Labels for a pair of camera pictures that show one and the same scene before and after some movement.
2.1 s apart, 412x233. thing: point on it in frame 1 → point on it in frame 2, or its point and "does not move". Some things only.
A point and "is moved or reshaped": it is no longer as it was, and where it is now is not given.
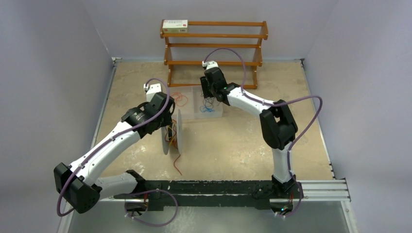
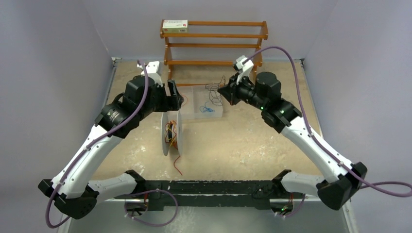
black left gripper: (166, 120) → (176, 98)
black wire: (208, 101) is moved or reshaped
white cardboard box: (175, 26) does not move
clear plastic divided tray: (190, 100) does not move
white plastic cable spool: (172, 135) does not move
